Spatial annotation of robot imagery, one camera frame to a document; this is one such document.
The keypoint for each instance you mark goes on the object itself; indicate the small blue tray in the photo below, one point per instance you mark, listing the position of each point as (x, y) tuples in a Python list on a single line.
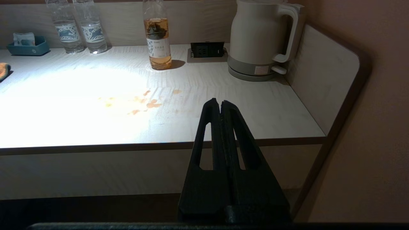
[(27, 49)]

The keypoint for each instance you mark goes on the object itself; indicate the clear water bottle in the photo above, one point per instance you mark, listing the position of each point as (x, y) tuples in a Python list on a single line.
[(67, 32), (92, 32)]

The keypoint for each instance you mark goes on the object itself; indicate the black recessed power socket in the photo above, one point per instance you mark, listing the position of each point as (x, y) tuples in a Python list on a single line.
[(207, 50)]

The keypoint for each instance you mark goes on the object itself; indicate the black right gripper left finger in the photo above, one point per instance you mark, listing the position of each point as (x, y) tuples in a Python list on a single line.
[(204, 191)]

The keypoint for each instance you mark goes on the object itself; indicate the grey kettle base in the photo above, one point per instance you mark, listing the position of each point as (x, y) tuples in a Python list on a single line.
[(246, 68)]

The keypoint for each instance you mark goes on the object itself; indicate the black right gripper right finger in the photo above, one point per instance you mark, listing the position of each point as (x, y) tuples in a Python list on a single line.
[(258, 195)]

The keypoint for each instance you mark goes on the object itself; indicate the white electric kettle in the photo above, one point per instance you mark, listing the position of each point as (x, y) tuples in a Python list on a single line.
[(255, 32)]

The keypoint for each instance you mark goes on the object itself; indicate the orange microfiber cloth grey edge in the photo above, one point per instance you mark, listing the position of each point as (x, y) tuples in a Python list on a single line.
[(3, 71)]

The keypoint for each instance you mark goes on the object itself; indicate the orange tea plastic bottle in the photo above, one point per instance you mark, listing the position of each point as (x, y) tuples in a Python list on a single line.
[(157, 41)]

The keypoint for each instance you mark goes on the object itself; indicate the pale sachet packets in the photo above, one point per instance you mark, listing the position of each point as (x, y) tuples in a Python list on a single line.
[(24, 39)]

